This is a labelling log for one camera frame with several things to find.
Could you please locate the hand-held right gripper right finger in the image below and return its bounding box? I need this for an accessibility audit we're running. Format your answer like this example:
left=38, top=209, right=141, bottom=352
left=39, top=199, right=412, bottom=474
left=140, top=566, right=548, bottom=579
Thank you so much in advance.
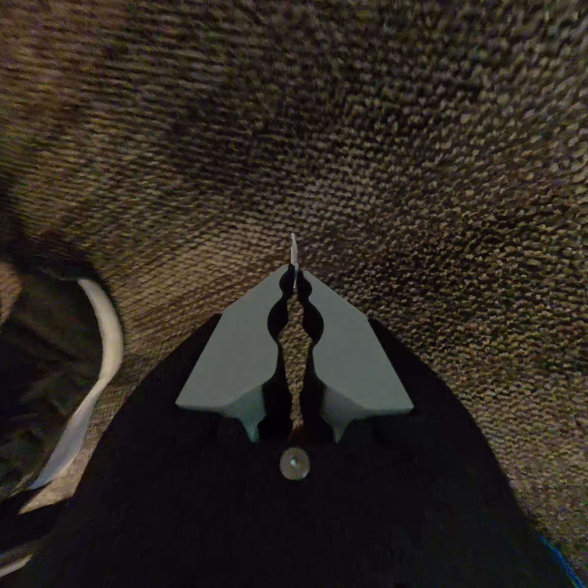
left=297, top=270, right=414, bottom=443

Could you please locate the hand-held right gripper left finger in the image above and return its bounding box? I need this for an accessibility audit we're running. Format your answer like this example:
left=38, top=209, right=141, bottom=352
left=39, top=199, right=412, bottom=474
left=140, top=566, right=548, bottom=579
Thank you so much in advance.
left=175, top=264, right=296, bottom=443

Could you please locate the black shoe white sole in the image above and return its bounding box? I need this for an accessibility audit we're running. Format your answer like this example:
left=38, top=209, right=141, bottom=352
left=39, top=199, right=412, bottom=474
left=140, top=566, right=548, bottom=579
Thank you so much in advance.
left=0, top=257, right=126, bottom=515

